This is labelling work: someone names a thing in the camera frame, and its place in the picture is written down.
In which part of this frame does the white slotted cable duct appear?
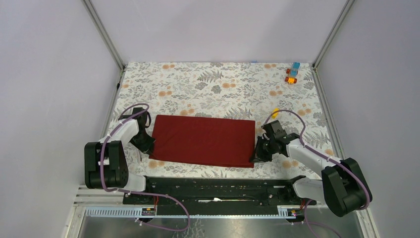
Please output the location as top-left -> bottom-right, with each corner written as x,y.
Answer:
85,206 -> 297,219

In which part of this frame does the dark red cloth napkin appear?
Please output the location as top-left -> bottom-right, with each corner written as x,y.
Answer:
150,115 -> 256,168

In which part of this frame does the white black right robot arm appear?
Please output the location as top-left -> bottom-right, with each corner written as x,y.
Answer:
250,120 -> 372,217

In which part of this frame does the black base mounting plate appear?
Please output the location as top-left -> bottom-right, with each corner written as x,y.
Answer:
123,177 -> 308,214

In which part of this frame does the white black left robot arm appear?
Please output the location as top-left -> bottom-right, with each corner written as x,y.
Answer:
84,103 -> 155,204

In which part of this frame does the left aluminium frame post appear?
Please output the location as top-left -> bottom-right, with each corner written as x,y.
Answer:
81,0 -> 125,71

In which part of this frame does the yellow toy block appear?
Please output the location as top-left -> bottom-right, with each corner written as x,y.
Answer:
271,108 -> 280,119

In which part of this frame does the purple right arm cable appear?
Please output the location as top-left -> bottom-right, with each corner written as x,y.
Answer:
270,110 -> 371,211

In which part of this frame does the right aluminium frame post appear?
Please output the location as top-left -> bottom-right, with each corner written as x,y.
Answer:
312,0 -> 356,69

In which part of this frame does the floral patterned tablecloth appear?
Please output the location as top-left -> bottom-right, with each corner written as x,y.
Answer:
108,62 -> 335,179

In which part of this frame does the aluminium frame post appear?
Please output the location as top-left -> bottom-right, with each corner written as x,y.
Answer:
312,0 -> 356,69
81,0 -> 125,71

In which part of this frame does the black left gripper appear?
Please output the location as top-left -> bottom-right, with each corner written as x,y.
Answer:
129,130 -> 155,155

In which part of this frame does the blue orange toy car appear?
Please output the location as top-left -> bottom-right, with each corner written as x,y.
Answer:
285,62 -> 301,84

